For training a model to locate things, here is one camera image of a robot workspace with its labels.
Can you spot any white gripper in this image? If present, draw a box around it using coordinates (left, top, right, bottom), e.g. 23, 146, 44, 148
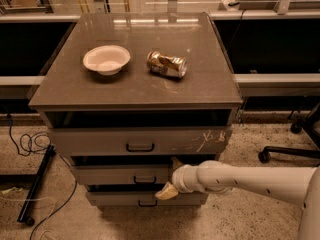
155, 157, 201, 200

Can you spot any grey drawer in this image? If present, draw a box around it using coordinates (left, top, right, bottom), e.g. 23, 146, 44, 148
86, 191, 208, 207
48, 126, 232, 156
71, 164, 174, 185

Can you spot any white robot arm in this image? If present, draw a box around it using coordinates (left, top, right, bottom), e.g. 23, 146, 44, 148
155, 157, 320, 240

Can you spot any grey bottom drawer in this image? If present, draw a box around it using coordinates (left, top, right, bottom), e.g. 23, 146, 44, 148
86, 191, 208, 207

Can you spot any grey drawer cabinet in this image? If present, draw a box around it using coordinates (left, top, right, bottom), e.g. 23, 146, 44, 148
29, 13, 242, 194

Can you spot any grey top drawer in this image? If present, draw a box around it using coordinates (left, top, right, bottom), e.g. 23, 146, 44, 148
48, 126, 232, 156

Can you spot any crushed gold soda can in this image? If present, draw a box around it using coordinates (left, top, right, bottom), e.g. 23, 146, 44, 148
147, 51, 187, 78

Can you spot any black office chair base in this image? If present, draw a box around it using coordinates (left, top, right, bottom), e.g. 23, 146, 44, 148
258, 103, 320, 163

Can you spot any black metal stand leg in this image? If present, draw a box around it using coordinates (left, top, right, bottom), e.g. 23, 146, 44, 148
17, 145, 56, 226

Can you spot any grey metal rail frame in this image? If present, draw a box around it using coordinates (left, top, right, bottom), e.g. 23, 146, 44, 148
0, 15, 320, 99

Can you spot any white cable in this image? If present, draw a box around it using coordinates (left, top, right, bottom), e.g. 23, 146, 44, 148
0, 185, 61, 240

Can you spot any black hanging cable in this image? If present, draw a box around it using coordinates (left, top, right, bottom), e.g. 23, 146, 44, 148
222, 1, 248, 58

